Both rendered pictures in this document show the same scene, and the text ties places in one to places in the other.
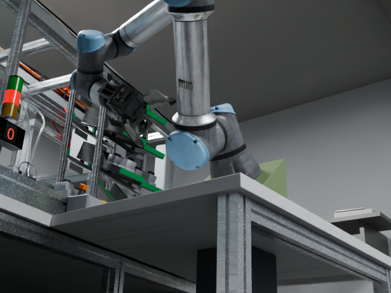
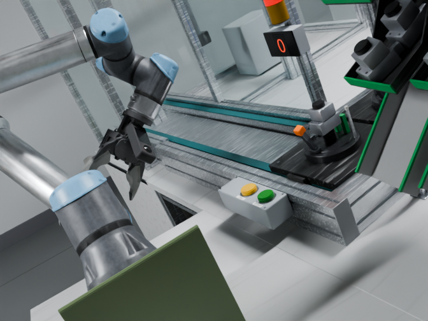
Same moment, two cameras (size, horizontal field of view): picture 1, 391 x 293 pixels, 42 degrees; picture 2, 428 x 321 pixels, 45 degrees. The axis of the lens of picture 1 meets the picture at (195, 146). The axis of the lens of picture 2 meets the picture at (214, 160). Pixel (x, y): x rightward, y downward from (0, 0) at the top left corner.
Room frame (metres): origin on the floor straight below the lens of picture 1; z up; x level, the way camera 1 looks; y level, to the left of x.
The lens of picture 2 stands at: (2.11, -0.60, 1.55)
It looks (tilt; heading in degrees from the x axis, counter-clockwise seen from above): 23 degrees down; 131
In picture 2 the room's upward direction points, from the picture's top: 25 degrees counter-clockwise
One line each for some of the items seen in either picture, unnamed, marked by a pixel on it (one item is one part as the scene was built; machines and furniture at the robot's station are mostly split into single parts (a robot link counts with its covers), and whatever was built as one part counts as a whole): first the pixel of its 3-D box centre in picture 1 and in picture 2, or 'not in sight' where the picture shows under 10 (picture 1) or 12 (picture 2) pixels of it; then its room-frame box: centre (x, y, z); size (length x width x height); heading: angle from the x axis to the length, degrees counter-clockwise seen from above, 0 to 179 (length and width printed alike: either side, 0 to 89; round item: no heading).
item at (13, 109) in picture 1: (9, 112); (278, 11); (1.48, 0.62, 1.29); 0.05 x 0.05 x 0.05
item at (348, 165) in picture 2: not in sight; (334, 151); (1.60, 0.43, 0.96); 0.24 x 0.24 x 0.02; 64
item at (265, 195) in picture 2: not in sight; (266, 197); (1.49, 0.24, 0.96); 0.04 x 0.04 x 0.02
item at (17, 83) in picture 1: (14, 86); not in sight; (1.48, 0.62, 1.39); 0.05 x 0.05 x 0.05
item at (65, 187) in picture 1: (62, 190); (325, 113); (1.61, 0.44, 1.06); 0.08 x 0.04 x 0.07; 64
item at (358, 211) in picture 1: (357, 217); not in sight; (3.62, -1.22, 1.61); 0.30 x 0.29 x 0.08; 52
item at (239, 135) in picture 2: not in sight; (274, 146); (1.34, 0.58, 0.91); 0.84 x 0.28 x 0.10; 154
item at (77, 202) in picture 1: (98, 215); (253, 200); (1.43, 0.27, 0.93); 0.21 x 0.07 x 0.06; 154
